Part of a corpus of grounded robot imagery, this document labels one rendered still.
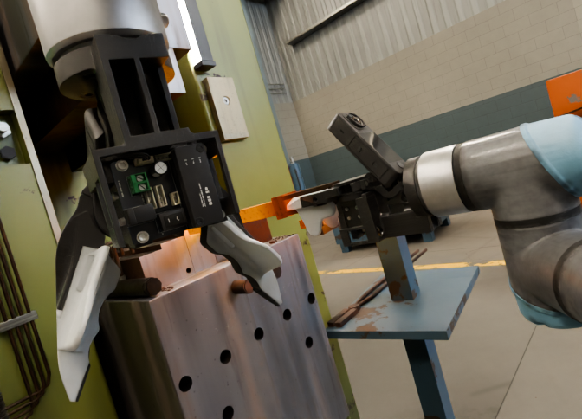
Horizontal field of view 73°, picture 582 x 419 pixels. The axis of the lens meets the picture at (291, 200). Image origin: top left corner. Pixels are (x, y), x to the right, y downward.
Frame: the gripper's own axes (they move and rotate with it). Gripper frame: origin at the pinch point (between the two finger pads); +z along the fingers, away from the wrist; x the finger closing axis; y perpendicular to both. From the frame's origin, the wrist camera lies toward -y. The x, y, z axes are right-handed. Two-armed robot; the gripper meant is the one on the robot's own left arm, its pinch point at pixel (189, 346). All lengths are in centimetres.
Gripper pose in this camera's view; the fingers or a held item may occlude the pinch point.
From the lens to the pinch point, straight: 31.1
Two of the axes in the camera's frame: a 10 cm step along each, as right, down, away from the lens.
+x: 8.1, -2.5, 5.3
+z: 2.6, 9.6, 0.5
